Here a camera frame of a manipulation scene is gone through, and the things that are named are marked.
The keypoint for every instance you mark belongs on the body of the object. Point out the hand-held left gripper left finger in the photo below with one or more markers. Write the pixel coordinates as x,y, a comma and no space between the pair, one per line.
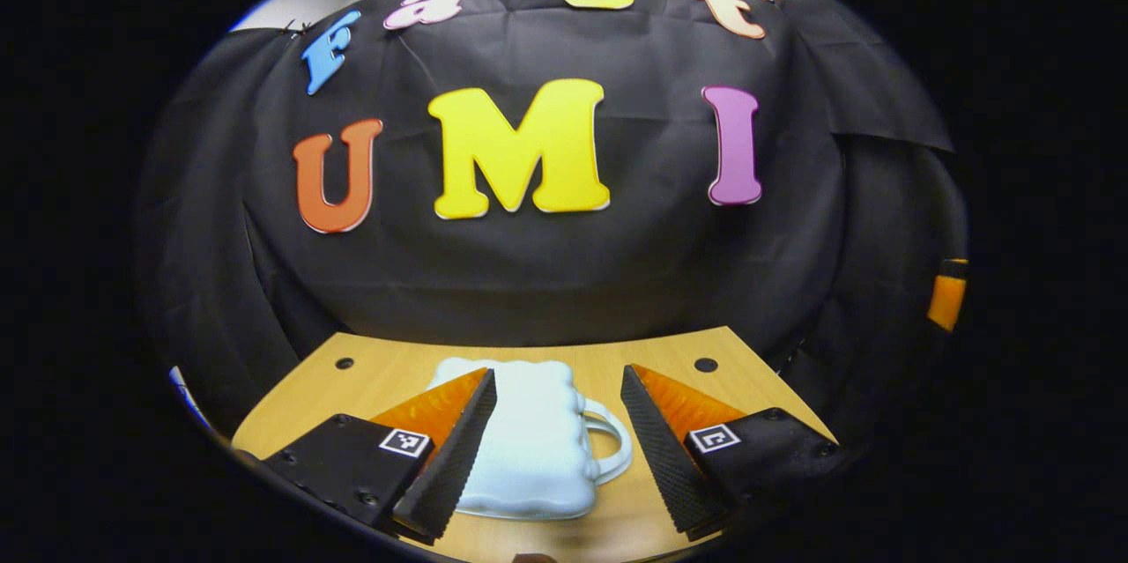
458,457

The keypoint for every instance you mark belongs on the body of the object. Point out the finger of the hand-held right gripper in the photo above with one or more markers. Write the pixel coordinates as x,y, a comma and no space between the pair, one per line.
948,303

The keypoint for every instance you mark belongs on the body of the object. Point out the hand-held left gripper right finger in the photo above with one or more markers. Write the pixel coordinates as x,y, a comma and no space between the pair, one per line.
656,457

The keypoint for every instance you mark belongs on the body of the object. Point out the black backdrop cloth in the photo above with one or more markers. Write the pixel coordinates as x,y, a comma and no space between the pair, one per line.
617,281

